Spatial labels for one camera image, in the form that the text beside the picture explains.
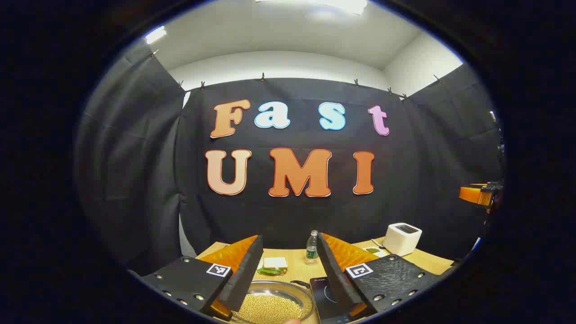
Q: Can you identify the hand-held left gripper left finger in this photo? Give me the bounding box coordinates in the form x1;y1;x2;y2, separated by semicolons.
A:
127;235;264;321

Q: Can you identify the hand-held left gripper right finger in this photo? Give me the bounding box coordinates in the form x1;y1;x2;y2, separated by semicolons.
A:
316;233;444;321

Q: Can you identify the black induction cooktop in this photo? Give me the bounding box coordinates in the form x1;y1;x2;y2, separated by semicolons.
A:
310;277;360;324

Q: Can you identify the steel pot with black handles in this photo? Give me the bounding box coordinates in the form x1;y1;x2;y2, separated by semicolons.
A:
232;279;316;324

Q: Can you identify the clear plastic water bottle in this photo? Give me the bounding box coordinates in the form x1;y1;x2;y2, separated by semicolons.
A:
306;230;319;265

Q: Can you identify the sandwich with lettuce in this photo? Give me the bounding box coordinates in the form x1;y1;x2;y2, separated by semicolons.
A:
257;257;288;276

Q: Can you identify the pile of soybeans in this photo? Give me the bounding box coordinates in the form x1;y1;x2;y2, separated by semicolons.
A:
236;293;303;324

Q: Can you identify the black backdrop cloth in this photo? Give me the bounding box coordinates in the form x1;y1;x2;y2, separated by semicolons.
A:
74;38;504;277

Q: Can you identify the white toaster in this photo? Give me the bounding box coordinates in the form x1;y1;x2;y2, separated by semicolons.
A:
383;223;423;257

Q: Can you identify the large ceiling light panel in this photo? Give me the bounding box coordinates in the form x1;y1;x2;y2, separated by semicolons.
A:
256;0;369;15

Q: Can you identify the small ceiling light panel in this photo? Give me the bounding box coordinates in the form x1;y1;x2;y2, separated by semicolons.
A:
144;26;167;45

